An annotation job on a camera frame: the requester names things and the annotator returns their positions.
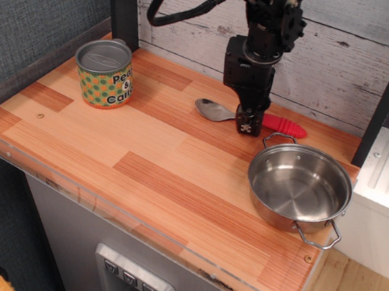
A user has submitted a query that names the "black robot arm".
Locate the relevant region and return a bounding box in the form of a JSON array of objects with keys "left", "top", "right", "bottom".
[{"left": 223, "top": 0, "right": 306, "bottom": 137}]

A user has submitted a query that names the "white drainboard sink unit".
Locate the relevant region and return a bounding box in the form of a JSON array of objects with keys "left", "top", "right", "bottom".
[{"left": 335, "top": 128, "right": 389, "bottom": 278}]

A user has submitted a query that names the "black braided cable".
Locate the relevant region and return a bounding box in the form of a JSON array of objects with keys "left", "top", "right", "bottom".
[{"left": 145, "top": 0, "right": 231, "bottom": 36}]

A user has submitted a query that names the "clear acrylic edge guard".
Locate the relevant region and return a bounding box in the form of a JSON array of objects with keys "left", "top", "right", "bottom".
[{"left": 0, "top": 125, "right": 318, "bottom": 291}]

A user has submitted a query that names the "grey dispenser button panel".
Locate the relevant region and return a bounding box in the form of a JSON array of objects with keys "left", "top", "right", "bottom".
[{"left": 95, "top": 243, "right": 175, "bottom": 291}]

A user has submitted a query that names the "red handled metal spoon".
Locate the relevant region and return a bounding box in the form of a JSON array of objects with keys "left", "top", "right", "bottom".
[{"left": 195, "top": 98, "right": 307, "bottom": 139}]

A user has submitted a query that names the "silver two-handled pot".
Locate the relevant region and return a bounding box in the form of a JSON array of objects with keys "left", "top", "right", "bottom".
[{"left": 247, "top": 135, "right": 353, "bottom": 251}]

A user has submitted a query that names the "black vertical post left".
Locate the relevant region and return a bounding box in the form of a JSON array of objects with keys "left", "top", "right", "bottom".
[{"left": 110, "top": 0, "right": 139, "bottom": 51}]

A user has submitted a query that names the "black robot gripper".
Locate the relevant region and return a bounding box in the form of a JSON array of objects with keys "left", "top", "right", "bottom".
[{"left": 223, "top": 35, "right": 275, "bottom": 137}]

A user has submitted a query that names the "peas and carrots can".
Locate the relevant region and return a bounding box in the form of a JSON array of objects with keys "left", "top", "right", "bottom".
[{"left": 75, "top": 38, "right": 133, "bottom": 110}]

